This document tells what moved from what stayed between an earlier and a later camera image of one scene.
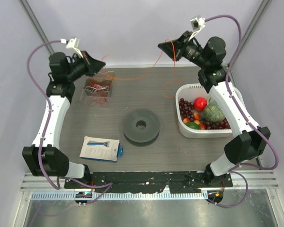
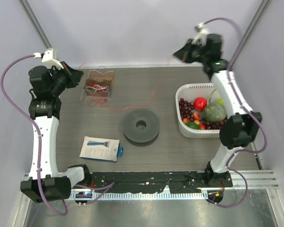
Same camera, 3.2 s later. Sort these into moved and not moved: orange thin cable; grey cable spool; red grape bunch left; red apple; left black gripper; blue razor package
Moved: orange thin cable; left black gripper
Not moved: red apple; grey cable spool; blue razor package; red grape bunch left
